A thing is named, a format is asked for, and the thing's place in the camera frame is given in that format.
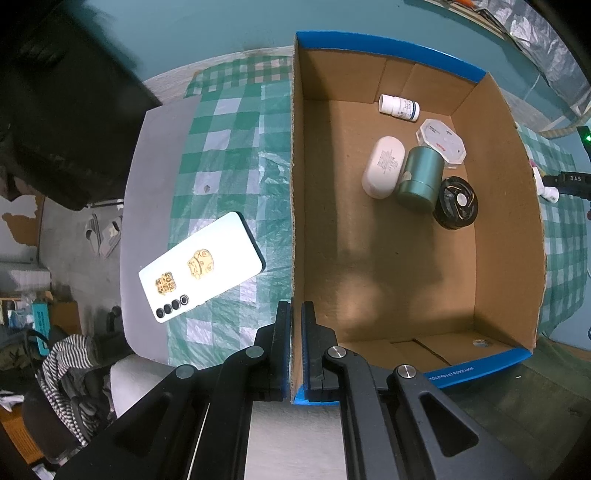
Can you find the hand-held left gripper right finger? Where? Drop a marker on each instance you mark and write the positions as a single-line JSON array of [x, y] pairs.
[[306, 332]]

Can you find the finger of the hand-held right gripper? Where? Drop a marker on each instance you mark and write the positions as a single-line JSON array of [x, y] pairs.
[[570, 182]]

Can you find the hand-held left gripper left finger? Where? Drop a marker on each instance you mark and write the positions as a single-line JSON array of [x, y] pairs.
[[285, 332]]

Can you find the small white bottle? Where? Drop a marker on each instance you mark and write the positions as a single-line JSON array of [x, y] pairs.
[[545, 191]]

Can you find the blue-edged cardboard box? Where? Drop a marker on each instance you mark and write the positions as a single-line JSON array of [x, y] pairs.
[[392, 286]]

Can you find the black round container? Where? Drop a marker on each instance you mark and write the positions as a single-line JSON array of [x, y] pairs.
[[456, 203]]

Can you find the white hexagonal box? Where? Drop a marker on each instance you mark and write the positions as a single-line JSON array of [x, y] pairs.
[[442, 141]]

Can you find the green cylindrical tin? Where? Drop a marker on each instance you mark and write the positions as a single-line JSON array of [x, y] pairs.
[[419, 180]]

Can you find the white oval case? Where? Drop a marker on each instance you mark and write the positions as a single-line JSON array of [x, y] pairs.
[[382, 168]]

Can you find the white pill bottle blue label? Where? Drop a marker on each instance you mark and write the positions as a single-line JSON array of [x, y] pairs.
[[399, 107]]

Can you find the white smartphone with gold stickers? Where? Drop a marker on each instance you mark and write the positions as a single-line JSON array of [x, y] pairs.
[[203, 272]]

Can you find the silver foil sheet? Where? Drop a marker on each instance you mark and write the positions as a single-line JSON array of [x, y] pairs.
[[545, 41]]

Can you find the grey slipper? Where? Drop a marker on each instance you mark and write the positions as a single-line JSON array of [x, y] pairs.
[[93, 233], [111, 237]]

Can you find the green checkered tablecloth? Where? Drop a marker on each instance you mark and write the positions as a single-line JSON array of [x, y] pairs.
[[226, 134]]

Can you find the striped cloth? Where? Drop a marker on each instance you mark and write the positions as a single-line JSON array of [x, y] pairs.
[[64, 374]]

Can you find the teal box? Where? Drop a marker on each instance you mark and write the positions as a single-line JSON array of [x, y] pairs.
[[41, 327]]

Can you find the black cabinet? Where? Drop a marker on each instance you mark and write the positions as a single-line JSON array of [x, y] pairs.
[[64, 101]]

